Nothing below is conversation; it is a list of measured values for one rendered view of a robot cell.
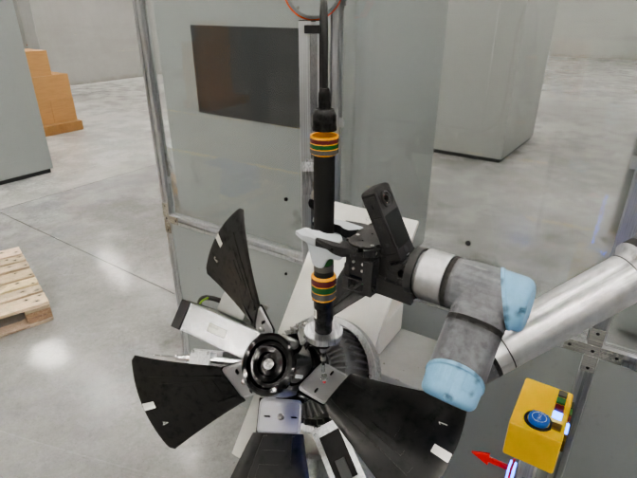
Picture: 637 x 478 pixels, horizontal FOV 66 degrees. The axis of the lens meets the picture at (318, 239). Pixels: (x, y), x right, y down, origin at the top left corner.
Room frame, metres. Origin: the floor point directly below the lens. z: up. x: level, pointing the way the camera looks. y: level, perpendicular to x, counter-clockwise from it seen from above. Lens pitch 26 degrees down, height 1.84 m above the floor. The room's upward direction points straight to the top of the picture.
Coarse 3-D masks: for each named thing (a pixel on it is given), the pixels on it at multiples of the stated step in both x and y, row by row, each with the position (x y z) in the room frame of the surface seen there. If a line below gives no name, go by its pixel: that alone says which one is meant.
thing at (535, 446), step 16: (528, 384) 0.84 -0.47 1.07; (544, 384) 0.84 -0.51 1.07; (528, 400) 0.79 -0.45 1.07; (544, 400) 0.79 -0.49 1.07; (512, 416) 0.75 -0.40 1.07; (512, 432) 0.73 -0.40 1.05; (528, 432) 0.71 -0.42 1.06; (544, 432) 0.71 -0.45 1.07; (560, 432) 0.71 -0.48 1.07; (512, 448) 0.73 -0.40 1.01; (528, 448) 0.71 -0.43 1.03; (544, 448) 0.69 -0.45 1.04; (544, 464) 0.69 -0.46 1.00
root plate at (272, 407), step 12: (264, 408) 0.71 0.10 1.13; (276, 408) 0.72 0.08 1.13; (288, 408) 0.72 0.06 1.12; (300, 408) 0.73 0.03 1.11; (264, 420) 0.69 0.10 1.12; (276, 420) 0.70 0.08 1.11; (288, 420) 0.71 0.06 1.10; (300, 420) 0.72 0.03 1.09; (276, 432) 0.69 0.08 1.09; (288, 432) 0.69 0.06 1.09
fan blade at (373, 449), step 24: (360, 384) 0.71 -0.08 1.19; (384, 384) 0.72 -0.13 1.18; (336, 408) 0.66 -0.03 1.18; (360, 408) 0.66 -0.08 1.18; (384, 408) 0.66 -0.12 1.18; (408, 408) 0.66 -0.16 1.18; (432, 408) 0.66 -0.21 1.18; (456, 408) 0.66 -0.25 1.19; (360, 432) 0.61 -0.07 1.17; (384, 432) 0.61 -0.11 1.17; (408, 432) 0.61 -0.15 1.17; (432, 432) 0.61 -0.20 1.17; (456, 432) 0.61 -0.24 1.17; (360, 456) 0.58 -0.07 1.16; (384, 456) 0.58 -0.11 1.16; (408, 456) 0.58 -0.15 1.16; (432, 456) 0.58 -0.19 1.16
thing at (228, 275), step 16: (224, 224) 1.02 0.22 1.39; (240, 224) 0.97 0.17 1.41; (224, 240) 1.00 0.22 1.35; (240, 240) 0.95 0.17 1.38; (224, 256) 0.99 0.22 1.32; (240, 256) 0.94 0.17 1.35; (208, 272) 1.04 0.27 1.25; (224, 272) 0.99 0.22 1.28; (240, 272) 0.92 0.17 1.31; (224, 288) 0.99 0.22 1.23; (240, 288) 0.92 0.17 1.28; (240, 304) 0.93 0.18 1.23; (256, 304) 0.85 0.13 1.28
